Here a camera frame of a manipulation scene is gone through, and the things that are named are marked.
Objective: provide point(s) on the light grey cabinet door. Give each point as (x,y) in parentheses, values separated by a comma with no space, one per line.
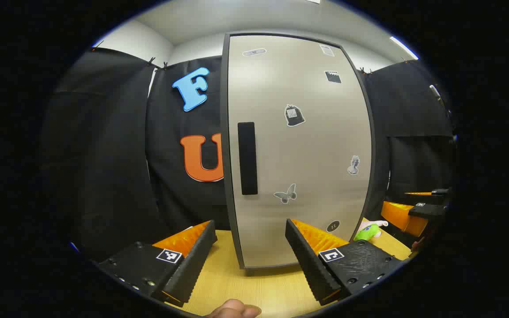
(307,154)

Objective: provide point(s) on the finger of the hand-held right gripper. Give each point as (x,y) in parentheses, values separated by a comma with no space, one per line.
(431,193)
(402,218)

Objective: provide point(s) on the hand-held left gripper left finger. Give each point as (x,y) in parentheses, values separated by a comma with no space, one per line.
(192,269)

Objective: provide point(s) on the green and pink plush toy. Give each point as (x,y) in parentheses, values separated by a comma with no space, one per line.
(367,232)

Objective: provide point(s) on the ceiling light strip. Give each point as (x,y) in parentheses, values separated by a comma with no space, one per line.
(404,47)

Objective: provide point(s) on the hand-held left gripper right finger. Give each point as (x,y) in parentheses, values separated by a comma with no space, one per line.
(312,265)

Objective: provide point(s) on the black backdrop cloth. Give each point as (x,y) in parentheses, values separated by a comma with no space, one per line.
(104,154)

